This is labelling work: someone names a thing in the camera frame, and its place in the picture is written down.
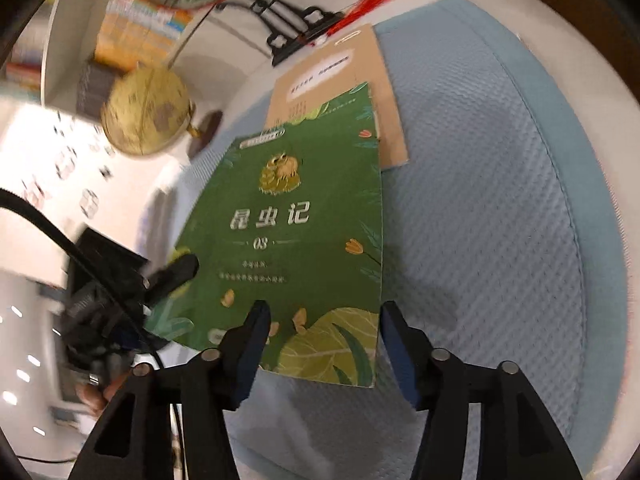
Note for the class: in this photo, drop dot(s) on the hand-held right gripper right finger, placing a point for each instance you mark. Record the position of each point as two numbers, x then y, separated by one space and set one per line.
397 350

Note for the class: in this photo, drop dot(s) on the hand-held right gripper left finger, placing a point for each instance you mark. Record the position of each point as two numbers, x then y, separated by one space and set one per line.
252 345

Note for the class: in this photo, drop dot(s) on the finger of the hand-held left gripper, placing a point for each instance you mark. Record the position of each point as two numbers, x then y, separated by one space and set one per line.
175 272

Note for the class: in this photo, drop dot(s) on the green leaf patterned book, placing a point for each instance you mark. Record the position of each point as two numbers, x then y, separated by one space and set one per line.
300 235

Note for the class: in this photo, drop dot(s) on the row of yellow paperback books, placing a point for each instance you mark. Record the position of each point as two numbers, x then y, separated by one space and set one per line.
135 35

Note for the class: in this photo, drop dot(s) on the row of thin shelf books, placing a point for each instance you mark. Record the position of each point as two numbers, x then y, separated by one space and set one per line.
25 67

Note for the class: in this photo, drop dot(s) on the person's left hand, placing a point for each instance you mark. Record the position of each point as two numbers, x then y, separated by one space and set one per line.
95 399

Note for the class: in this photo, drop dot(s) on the light blue quilted mat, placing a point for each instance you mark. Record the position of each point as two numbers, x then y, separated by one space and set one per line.
475 235

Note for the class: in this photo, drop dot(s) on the antique style desk globe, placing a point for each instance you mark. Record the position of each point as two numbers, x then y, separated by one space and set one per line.
145 110

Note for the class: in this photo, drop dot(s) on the white bookshelf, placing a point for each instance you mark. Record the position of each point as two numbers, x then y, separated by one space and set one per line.
65 45

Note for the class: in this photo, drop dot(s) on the tan paperback book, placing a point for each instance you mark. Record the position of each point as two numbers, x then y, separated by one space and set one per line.
350 60

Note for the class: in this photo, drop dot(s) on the red tassel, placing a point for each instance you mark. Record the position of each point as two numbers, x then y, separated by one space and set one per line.
367 4

